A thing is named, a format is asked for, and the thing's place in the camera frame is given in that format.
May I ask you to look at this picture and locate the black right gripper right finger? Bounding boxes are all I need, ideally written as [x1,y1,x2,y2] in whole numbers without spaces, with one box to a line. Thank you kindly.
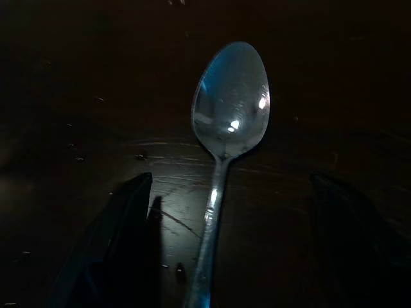
[309,172,411,308]

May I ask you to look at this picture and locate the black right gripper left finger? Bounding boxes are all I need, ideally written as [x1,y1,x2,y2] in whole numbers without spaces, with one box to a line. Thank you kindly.
[44,171,154,308]

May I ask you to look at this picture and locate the silver metal spoon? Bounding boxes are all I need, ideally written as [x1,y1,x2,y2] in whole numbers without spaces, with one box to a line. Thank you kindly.
[184,40,272,308]

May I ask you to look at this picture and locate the dark wooden table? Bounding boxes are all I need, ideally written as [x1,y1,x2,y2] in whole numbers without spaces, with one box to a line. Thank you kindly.
[0,0,411,308]

